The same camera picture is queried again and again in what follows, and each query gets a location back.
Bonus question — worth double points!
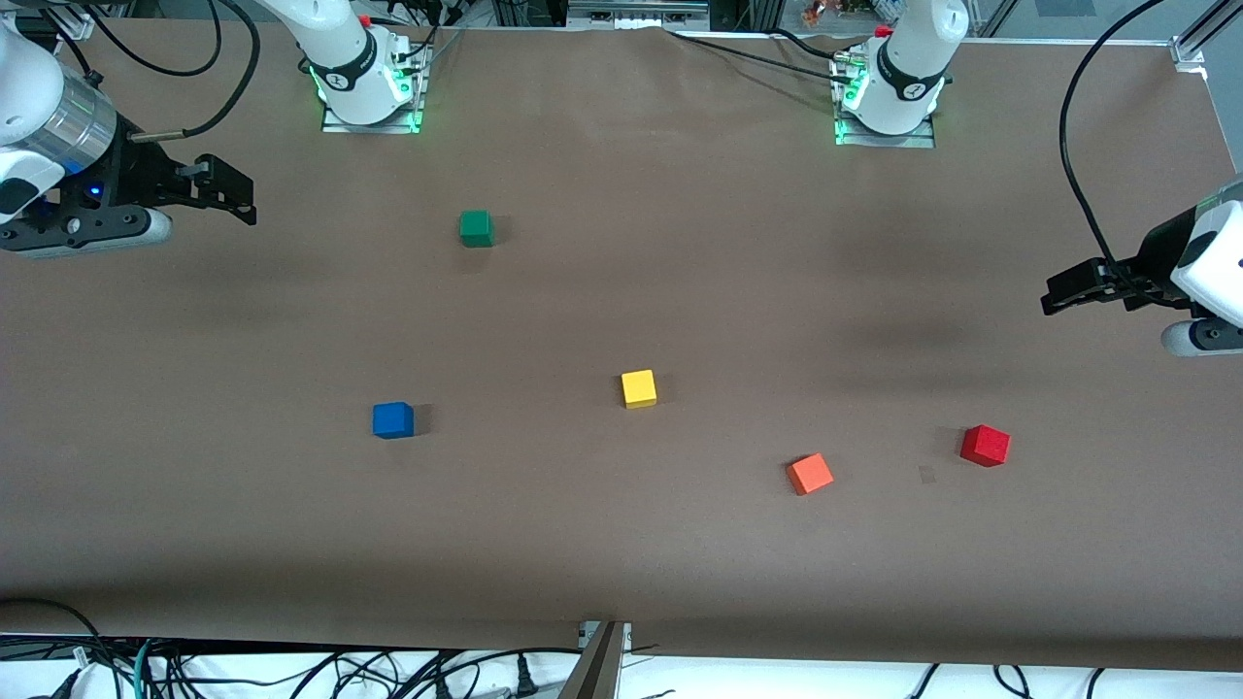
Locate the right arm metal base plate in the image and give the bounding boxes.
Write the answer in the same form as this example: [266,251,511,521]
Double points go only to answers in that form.
[320,44,430,136]

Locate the short black table cable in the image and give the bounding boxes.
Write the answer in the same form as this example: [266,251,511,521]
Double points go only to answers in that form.
[767,27,860,65]

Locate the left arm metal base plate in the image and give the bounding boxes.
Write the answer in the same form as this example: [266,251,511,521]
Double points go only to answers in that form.
[832,53,938,150]

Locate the long black table cable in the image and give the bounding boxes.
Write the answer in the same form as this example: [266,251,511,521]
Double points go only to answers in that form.
[664,27,856,88]

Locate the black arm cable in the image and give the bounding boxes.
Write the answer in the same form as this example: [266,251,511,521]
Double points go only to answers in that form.
[1058,0,1166,292]
[126,0,262,146]

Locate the red cube block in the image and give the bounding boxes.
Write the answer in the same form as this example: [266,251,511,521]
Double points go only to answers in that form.
[959,424,1012,469]

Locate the orange cube block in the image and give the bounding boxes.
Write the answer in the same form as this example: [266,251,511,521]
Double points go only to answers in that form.
[786,452,835,497]

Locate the long black floor cable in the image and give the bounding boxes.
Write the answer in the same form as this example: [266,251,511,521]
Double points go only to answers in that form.
[146,645,584,699]

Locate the brown slanted bar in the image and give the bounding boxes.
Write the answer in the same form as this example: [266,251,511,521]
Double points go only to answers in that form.
[557,621,628,699]

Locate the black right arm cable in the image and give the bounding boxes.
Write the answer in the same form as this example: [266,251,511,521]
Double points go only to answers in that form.
[126,0,262,146]

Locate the white power strip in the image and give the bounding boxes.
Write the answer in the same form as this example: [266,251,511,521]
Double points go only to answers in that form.
[567,0,711,27]

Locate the brown paper table cover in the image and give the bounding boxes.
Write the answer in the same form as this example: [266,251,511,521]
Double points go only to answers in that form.
[0,19,1243,673]

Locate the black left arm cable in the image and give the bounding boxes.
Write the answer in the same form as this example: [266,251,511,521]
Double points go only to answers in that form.
[1058,0,1166,292]

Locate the black looped floor cable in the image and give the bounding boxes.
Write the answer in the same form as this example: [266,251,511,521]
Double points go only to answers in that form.
[0,597,125,699]

